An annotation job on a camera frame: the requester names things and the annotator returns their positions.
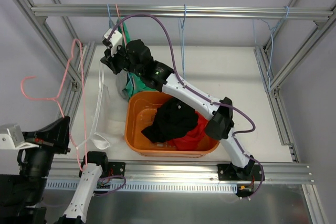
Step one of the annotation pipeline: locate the white tank top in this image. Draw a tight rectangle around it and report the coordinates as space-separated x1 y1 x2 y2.
78 63 112 150

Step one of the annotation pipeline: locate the light blue hanger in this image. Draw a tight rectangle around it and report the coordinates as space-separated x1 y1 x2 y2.
256 5 290 93
178 5 186 78
107 4 114 29

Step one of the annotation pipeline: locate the black tank top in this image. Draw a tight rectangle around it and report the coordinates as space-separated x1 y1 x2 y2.
141 98 199 143

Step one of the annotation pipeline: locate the red tank top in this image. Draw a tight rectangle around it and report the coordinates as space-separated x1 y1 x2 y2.
168 112 208 151

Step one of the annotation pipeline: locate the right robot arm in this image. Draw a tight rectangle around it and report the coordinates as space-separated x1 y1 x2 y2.
100 39 258 180

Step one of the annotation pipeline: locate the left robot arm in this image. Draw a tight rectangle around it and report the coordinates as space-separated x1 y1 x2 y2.
1 116 109 223

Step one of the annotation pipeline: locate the grey tank top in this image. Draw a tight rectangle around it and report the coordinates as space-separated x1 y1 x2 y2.
115 71 129 100

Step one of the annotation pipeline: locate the green tank top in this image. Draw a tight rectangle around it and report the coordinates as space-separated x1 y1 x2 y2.
118 23 152 101

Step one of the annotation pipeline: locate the orange plastic basket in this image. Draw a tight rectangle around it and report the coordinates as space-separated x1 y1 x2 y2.
124 91 219 158

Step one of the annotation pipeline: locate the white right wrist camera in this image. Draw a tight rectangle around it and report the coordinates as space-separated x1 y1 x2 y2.
102 28 123 55

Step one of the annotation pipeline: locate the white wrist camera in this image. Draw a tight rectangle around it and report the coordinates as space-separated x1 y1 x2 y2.
0 124 38 150
102 28 123 55

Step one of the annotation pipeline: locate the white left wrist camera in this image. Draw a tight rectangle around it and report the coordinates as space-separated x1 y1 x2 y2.
0 124 38 150

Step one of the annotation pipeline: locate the white slotted cable duct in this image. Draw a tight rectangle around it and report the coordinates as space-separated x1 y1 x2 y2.
41 180 238 193

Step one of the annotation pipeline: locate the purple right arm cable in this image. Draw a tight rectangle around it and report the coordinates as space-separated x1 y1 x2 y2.
107 14 264 201

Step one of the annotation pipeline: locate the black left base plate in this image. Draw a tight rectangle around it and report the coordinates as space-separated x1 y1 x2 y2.
79 159 126 178

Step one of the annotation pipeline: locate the aluminium frame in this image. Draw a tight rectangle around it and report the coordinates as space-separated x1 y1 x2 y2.
0 0 336 224

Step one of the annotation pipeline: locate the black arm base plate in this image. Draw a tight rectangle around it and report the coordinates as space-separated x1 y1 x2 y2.
217 163 265 181

